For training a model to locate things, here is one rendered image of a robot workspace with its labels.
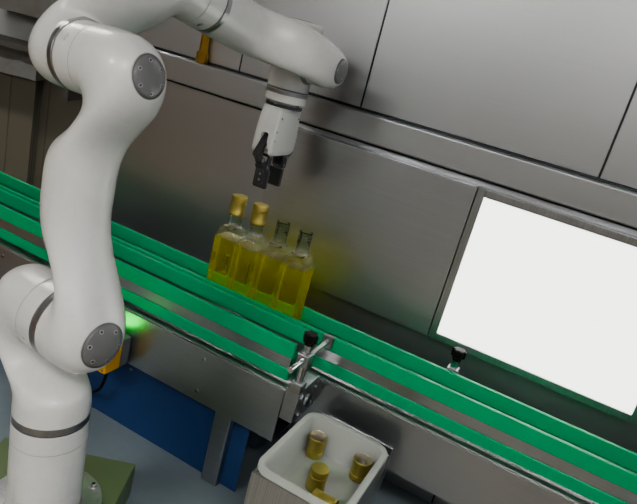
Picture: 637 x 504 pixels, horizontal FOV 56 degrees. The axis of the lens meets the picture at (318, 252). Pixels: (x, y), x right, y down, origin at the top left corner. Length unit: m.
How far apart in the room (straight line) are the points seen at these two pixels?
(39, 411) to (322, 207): 0.70
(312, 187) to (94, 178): 0.60
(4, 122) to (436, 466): 3.59
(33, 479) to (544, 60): 1.15
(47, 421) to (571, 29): 1.12
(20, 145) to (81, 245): 3.36
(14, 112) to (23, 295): 3.29
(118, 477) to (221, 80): 0.89
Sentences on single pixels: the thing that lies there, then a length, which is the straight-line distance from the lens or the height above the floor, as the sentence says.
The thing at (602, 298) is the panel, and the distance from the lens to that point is 1.26.
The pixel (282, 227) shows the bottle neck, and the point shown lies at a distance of 1.25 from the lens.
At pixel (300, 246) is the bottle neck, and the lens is 1.23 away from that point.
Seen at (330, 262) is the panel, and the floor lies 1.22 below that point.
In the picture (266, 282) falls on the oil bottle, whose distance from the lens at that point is 1.28.
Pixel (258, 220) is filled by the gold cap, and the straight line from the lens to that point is 1.27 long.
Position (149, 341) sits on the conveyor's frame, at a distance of 1.34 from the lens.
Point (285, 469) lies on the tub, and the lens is 1.17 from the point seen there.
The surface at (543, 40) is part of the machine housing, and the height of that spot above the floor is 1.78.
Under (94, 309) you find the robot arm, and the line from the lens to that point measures 0.92.
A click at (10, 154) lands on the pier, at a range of 4.30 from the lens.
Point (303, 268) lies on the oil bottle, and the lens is 1.23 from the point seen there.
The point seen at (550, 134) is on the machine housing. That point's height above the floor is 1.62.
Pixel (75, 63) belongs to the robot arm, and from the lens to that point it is 0.87.
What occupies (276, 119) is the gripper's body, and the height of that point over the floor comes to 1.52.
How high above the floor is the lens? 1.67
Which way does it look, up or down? 18 degrees down
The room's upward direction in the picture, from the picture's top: 15 degrees clockwise
